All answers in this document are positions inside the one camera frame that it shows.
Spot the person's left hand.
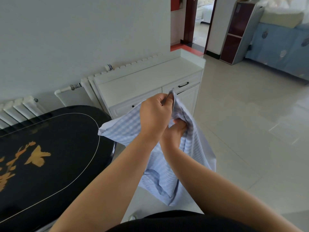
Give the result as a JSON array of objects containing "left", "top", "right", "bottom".
[{"left": 139, "top": 93, "right": 175, "bottom": 143}]

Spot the person's right hand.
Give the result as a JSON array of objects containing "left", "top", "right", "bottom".
[{"left": 159, "top": 118, "right": 188, "bottom": 150}]

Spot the blue checked cloth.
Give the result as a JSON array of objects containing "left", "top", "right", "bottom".
[{"left": 98, "top": 89, "right": 217, "bottom": 208}]

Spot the person's right forearm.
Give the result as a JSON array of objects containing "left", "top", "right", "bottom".
[{"left": 160, "top": 140, "right": 304, "bottom": 232}]

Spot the person's left forearm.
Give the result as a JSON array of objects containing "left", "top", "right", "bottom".
[{"left": 49, "top": 136, "right": 160, "bottom": 232}]

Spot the person's black clothing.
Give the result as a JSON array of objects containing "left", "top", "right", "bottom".
[{"left": 106, "top": 210, "right": 251, "bottom": 232}]

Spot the person's pale shoe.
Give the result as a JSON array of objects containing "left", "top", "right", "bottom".
[{"left": 128, "top": 210, "right": 145, "bottom": 221}]

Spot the white cabinet door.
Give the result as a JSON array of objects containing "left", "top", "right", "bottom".
[{"left": 177, "top": 84, "right": 201, "bottom": 116}]

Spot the white column radiator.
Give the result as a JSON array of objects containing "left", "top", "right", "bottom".
[
  {"left": 0, "top": 95, "right": 46, "bottom": 130},
  {"left": 81, "top": 54, "right": 164, "bottom": 107}
]

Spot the white hallway cabinet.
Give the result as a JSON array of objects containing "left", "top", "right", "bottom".
[{"left": 170, "top": 9, "right": 184, "bottom": 46}]

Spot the white pipe with valve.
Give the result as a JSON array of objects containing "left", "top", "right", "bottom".
[{"left": 54, "top": 82, "right": 82, "bottom": 107}]

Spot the black oval table gold print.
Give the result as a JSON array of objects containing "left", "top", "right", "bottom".
[{"left": 0, "top": 105, "right": 116, "bottom": 232}]

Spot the dark red shelf unit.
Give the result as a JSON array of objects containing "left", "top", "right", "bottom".
[{"left": 220, "top": 0, "right": 265, "bottom": 65}]

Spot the bed with white headboard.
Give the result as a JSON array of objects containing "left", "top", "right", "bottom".
[{"left": 195, "top": 0, "right": 215, "bottom": 24}]

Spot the blue covered sofa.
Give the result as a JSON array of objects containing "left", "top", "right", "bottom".
[{"left": 245, "top": 23, "right": 309, "bottom": 81}]

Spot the beige cushion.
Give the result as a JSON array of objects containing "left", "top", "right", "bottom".
[{"left": 259, "top": 11, "right": 304, "bottom": 29}]

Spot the white blankets pile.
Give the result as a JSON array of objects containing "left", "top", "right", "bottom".
[{"left": 265, "top": 0, "right": 309, "bottom": 12}]

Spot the dark red door frame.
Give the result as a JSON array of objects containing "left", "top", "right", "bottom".
[{"left": 180, "top": 0, "right": 218, "bottom": 55}]

